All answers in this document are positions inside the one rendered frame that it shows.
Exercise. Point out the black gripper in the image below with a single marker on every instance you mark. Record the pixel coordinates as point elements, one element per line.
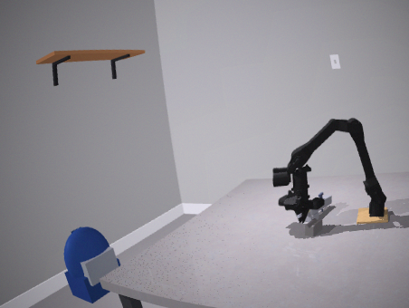
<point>315,203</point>

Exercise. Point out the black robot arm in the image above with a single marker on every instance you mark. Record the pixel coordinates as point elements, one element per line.
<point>299,157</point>

